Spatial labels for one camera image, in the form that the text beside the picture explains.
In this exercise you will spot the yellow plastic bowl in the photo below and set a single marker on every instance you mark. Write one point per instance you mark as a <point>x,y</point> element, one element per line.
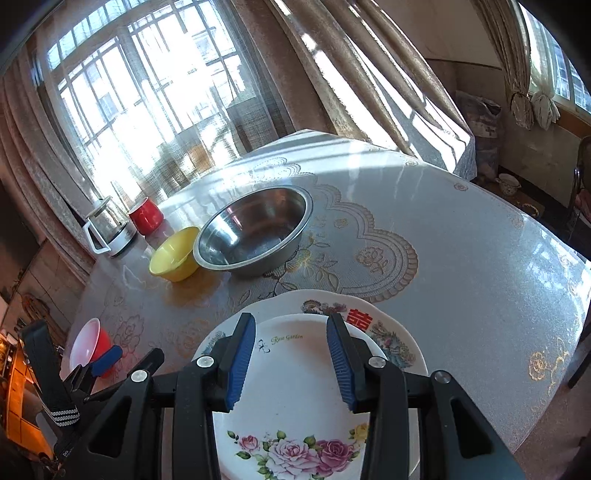
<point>171,258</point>

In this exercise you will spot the orange wooden cabinet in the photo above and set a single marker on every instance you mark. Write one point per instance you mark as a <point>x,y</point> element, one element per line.
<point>18,392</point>

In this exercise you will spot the lace-print tablecloth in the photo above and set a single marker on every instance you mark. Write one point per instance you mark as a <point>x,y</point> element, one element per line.
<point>438,277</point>

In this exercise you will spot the tied beige curtain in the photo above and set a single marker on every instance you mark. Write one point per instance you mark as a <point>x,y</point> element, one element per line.
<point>512,55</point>

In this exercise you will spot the grey printed sack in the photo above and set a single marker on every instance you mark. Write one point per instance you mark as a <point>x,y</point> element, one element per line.
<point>482,134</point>

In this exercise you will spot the small white rose-print plate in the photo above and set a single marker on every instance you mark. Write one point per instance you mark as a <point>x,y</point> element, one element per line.
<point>295,378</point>

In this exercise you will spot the white glass electric kettle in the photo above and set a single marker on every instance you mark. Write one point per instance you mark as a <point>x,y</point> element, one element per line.
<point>108,230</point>

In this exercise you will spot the wooden framed window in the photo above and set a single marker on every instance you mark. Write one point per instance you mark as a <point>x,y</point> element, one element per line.
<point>563,64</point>

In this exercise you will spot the barred window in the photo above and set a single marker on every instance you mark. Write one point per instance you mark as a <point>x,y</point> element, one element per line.
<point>138,60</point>

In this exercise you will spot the stainless steel bowl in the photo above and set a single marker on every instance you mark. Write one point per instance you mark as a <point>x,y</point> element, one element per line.
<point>258,230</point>

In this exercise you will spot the beige patterned curtain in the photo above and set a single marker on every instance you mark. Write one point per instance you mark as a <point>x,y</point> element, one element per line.
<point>346,69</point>
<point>41,184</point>

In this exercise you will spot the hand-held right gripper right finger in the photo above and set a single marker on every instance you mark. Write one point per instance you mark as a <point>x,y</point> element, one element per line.
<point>341,364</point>

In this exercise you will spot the red mug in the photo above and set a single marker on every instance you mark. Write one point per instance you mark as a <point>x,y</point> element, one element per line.
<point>145,217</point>

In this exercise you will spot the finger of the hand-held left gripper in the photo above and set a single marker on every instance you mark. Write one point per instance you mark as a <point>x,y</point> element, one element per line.
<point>107,360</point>
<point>150,360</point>

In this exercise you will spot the black wall television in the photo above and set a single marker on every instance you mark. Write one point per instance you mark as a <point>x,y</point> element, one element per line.
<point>14,226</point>

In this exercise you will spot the large white dragon-print plate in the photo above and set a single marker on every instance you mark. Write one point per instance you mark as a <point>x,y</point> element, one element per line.
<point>332,300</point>

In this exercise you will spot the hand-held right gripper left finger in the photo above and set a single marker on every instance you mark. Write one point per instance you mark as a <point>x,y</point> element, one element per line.
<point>242,360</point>

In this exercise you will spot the pink seat cushion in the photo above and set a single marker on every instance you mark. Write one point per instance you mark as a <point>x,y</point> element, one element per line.
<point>585,198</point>

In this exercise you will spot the red plastic bowl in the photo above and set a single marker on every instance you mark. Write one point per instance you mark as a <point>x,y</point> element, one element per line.
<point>99,341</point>

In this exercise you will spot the white enamel pot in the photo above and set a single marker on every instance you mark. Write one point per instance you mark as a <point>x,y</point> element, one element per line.
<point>508,183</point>

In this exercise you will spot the dark round-back chair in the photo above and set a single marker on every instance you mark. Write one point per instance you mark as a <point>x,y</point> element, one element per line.
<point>582,157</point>

